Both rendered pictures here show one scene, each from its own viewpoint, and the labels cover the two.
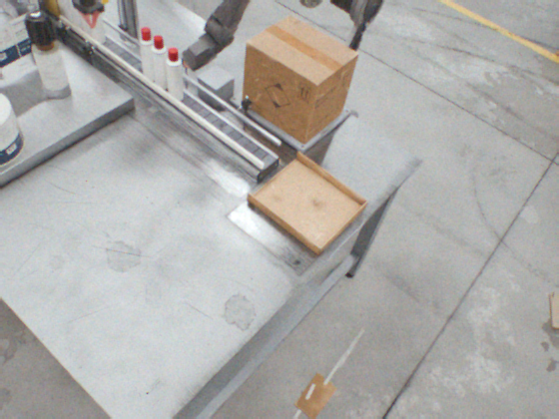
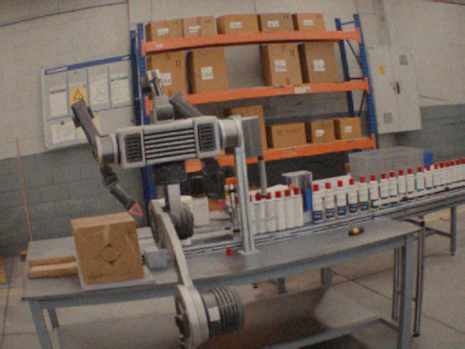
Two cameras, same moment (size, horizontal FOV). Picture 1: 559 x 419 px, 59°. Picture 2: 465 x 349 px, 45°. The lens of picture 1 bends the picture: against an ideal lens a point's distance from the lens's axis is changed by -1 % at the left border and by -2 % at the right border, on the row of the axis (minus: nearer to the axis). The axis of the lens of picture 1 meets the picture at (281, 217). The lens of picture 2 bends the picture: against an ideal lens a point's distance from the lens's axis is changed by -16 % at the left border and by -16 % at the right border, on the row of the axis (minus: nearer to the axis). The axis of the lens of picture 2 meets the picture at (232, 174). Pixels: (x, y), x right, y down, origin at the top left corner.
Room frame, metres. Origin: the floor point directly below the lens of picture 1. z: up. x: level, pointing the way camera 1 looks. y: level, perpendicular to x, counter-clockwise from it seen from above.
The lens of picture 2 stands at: (3.80, -1.57, 1.63)
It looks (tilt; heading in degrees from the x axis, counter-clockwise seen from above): 7 degrees down; 133
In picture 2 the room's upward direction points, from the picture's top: 6 degrees counter-clockwise
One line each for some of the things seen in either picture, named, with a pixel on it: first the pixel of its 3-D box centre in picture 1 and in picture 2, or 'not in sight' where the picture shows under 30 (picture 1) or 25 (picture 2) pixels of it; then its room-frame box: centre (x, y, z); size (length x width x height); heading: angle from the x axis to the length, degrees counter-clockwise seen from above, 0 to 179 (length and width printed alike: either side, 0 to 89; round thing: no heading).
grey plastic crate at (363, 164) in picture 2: not in sight; (388, 164); (1.28, 3.02, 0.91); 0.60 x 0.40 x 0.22; 63
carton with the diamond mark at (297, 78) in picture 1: (297, 79); (105, 248); (1.44, 0.04, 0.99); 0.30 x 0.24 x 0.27; 60
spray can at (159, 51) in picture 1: (160, 63); not in sight; (1.39, 0.52, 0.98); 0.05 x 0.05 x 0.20
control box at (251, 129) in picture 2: not in sight; (246, 137); (1.67, 0.83, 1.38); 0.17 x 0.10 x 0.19; 114
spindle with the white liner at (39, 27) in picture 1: (48, 55); (200, 204); (1.26, 0.86, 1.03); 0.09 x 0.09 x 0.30
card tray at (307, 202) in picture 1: (307, 200); (51, 266); (1.02, -0.07, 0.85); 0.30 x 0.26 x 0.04; 59
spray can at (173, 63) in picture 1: (174, 75); not in sight; (1.34, 0.46, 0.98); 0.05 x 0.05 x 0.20
